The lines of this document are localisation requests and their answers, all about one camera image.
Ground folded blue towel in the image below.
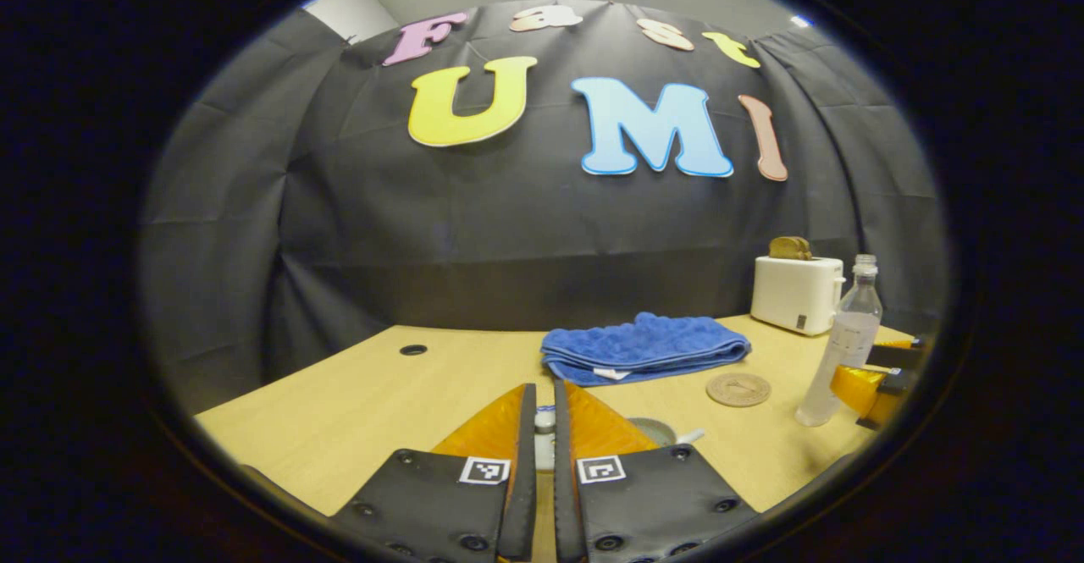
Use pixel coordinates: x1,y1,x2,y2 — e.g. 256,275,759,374
541,312,752,388

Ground clear water bottle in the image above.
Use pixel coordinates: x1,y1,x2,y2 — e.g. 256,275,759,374
794,254,883,428

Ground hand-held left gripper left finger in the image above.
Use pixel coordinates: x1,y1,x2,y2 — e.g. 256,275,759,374
330,382,539,563

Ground round wooden coaster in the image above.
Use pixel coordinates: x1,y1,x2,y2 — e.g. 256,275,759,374
706,373,772,408

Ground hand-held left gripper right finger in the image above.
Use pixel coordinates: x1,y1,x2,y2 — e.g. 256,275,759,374
552,379,759,563

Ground white toaster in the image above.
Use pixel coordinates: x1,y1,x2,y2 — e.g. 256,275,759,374
750,256,845,337

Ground black backdrop cloth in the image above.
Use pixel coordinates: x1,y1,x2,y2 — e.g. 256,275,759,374
140,0,948,411

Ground white teacup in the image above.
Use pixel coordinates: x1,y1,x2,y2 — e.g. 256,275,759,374
627,417,705,450

